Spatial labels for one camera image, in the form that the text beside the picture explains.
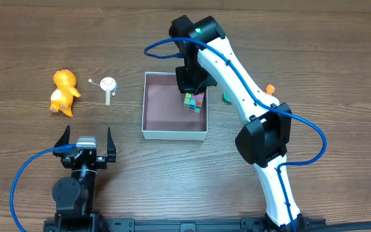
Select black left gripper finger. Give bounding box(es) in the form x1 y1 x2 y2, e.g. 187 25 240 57
106 128 116 162
53 125 70 157

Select multicolour puzzle cube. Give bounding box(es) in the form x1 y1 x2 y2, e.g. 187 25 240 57
183 93 204 113

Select white cardboard box pink interior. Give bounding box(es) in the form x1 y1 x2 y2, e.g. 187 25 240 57
142 72 208 140

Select white plush duck orange feet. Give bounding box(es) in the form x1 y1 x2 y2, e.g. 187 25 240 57
264 84 275 95

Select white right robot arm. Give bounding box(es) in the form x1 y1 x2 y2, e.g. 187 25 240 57
169 15 301 231

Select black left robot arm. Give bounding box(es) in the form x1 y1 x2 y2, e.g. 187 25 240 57
52 126 116 218

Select green round lid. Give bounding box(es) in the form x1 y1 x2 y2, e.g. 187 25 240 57
222 93 232 104

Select orange bear figurine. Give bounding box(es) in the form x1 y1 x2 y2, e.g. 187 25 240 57
49 70 81 118

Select white wooden rattle drum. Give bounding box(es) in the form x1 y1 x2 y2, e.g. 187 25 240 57
88 77 117 107

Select black mounting rail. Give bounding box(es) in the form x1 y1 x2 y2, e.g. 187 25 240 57
43 211 371 232

